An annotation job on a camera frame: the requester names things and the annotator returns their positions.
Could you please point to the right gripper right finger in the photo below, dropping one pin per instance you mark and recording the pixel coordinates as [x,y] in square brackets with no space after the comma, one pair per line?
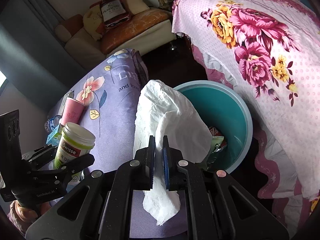
[167,162]

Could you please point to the beige sofa orange cushion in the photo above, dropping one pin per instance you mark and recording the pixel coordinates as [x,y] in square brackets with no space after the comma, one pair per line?
[147,29]

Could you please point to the bottle shaped pillow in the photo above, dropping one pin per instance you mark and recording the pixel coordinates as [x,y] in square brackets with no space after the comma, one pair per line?
[113,12]

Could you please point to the pink paper cup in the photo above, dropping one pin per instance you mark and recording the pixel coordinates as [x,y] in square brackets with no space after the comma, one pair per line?
[72,111]

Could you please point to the teal trash bin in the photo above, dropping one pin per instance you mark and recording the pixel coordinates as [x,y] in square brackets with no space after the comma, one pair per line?
[222,108]

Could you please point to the pink floral quilt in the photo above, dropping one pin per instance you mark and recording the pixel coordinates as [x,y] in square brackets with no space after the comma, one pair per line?
[268,52]

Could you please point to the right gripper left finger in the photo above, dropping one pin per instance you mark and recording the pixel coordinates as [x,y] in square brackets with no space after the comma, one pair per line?
[150,162]

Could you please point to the person's left hand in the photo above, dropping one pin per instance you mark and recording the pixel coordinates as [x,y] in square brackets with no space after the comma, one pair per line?
[28,215]

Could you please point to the clear plastic water bottle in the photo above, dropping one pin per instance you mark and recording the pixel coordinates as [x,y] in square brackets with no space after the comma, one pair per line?
[52,123]

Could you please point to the white tissue paper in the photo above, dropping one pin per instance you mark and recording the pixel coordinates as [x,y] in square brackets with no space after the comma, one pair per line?
[163,111]

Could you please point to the blue milk carton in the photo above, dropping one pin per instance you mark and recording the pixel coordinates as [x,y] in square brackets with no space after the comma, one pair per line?
[55,136]

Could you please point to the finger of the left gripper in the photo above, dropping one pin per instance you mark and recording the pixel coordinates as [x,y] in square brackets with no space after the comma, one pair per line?
[75,166]

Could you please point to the yellow plush pillow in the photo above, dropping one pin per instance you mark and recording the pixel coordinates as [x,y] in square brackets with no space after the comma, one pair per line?
[93,23]

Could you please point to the green white supplement jar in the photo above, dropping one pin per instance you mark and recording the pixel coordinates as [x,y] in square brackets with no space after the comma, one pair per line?
[75,141]

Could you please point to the green snack bag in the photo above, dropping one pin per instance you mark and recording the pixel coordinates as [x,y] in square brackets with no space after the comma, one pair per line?
[218,146]

